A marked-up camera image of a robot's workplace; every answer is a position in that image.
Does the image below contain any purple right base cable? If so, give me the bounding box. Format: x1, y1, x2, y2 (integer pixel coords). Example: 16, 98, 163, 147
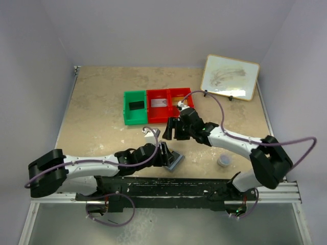
228, 188, 259, 220

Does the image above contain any gold card in bin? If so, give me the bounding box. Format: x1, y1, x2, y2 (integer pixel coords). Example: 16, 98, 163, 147
171, 97, 188, 106

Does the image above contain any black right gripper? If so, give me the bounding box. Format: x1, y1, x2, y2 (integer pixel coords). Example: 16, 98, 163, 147
162, 117, 194, 140

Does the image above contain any green bin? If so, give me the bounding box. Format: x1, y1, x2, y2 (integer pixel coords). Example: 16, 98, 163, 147
123, 90, 148, 126

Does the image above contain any black whiteboard stand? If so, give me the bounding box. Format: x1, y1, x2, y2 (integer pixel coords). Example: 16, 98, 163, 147
203, 90, 234, 101

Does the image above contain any grey leather card holder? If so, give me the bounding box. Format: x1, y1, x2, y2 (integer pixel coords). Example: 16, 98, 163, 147
164, 151, 185, 172

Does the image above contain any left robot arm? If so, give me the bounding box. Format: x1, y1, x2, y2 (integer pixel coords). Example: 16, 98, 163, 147
25, 141, 183, 200

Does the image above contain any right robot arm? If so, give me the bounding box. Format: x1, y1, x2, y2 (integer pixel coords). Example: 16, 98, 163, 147
162, 106, 293, 200

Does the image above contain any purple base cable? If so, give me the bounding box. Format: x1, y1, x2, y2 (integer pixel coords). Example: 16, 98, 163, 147
85, 191, 137, 227
228, 188, 259, 220

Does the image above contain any red bin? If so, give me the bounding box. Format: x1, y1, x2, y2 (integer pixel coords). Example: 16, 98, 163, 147
169, 87, 194, 117
146, 89, 170, 124

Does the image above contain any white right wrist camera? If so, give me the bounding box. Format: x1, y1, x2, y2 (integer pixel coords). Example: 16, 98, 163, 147
176, 101, 189, 111

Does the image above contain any small clear cup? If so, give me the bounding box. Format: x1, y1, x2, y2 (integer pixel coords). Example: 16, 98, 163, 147
217, 154, 231, 167

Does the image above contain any yellow framed whiteboard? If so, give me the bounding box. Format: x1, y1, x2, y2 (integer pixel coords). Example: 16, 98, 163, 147
200, 54, 260, 101

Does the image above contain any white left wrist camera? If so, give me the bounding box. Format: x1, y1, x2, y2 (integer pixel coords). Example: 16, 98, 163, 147
142, 127, 160, 145

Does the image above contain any silver card in bin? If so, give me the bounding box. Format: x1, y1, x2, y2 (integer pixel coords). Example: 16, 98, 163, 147
151, 98, 167, 108

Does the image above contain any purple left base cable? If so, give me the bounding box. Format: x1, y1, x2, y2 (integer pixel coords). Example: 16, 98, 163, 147
85, 191, 137, 227

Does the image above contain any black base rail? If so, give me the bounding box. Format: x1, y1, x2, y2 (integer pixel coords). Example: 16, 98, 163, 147
76, 177, 256, 212

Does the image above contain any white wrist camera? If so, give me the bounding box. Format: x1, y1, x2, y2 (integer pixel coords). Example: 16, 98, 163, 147
142, 127, 160, 145
176, 101, 189, 111

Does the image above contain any black card in bin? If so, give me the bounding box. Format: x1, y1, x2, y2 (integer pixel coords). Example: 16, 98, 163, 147
129, 101, 145, 111

